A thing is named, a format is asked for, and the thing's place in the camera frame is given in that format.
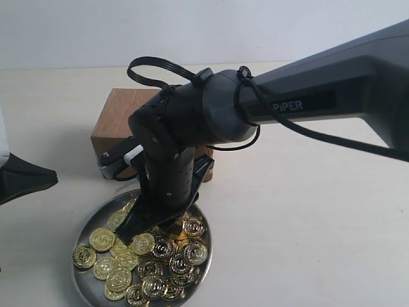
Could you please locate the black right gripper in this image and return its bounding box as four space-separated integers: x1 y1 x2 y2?
115 147 196 245

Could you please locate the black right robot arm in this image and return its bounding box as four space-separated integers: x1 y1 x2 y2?
116 21 408 244

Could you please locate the brown cardboard box with slot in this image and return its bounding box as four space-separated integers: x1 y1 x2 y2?
90 88 215 184

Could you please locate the gold coin centre left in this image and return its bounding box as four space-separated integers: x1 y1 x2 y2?
130 233 155 255

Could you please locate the gold coin right upper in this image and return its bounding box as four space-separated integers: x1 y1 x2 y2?
183 217 206 238

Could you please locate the gold coin right middle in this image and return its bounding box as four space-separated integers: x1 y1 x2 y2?
183 242 208 265

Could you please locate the gold coin left upper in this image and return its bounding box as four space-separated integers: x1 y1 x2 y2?
89 227 116 252

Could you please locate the gold coin bottom centre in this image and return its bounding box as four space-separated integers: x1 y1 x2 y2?
141 275 167 300

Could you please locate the gold coin lower left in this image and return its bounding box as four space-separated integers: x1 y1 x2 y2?
106 267 132 292

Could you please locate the gold coin bottom left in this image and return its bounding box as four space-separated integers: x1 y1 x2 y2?
125 282 149 307

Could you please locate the gold coin on plate rim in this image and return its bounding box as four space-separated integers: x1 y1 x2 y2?
72 246 97 269

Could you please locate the round steel plate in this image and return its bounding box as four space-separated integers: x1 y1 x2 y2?
71 189 212 306

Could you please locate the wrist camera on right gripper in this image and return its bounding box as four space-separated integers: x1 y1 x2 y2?
97 136 144 182

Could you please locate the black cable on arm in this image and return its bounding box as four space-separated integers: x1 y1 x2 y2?
127 56 409 161

